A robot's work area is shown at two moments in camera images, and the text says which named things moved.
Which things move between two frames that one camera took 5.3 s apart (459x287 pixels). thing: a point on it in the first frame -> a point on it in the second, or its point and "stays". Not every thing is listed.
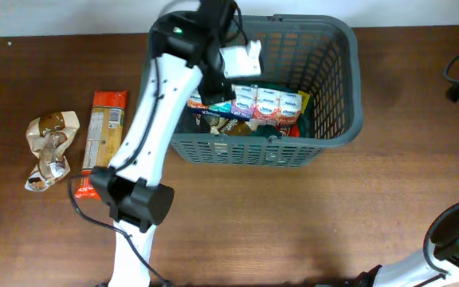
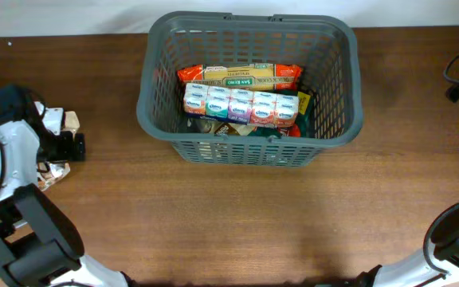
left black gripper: [216, 89] -> [68, 151]
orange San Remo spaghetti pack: [104, 136] -> [269, 76]
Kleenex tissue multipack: [263, 104] stays
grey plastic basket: [317, 54] stays
